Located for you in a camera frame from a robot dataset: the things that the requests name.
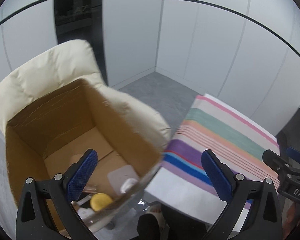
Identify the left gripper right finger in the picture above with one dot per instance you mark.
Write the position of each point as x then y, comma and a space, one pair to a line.
263, 220

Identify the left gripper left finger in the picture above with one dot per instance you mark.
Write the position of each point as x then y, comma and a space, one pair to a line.
34, 219

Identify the beige makeup sponge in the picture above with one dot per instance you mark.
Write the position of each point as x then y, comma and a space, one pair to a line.
75, 158

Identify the cream padded armchair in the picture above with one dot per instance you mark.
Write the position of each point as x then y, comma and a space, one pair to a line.
54, 68

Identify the person's right hand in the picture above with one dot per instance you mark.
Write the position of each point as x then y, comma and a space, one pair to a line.
291, 227

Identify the white round compact case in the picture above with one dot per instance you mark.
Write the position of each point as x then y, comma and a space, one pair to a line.
127, 185

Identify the black cabinet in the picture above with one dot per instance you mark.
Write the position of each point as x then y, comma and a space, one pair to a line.
81, 19

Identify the yellow round container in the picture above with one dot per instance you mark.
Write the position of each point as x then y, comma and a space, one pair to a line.
100, 201

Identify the striped colourful table cloth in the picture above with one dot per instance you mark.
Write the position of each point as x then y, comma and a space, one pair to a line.
236, 141

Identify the brown cardboard box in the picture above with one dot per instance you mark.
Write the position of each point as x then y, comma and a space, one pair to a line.
50, 128

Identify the beige cardboard cosmetic box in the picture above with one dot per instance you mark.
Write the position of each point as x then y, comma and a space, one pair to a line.
84, 209

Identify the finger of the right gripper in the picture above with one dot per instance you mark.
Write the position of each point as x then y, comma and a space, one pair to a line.
276, 163
294, 154

